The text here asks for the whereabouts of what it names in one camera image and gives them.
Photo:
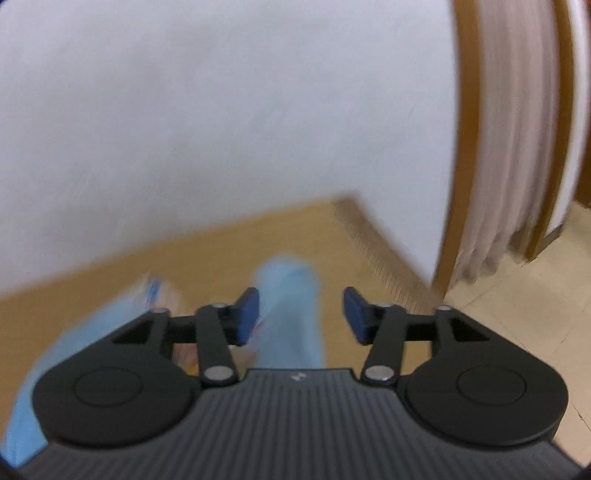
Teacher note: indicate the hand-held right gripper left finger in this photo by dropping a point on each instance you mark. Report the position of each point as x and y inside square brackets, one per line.
[248, 314]

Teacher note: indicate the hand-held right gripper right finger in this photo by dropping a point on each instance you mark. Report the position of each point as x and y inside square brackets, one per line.
[354, 314]

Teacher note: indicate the floral light blue cloth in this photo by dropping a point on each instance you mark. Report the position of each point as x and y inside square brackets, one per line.
[290, 318]

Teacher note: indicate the white curtain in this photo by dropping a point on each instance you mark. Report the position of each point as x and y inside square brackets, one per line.
[508, 138]

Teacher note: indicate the wooden door frame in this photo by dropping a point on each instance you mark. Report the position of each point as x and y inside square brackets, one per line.
[466, 138]

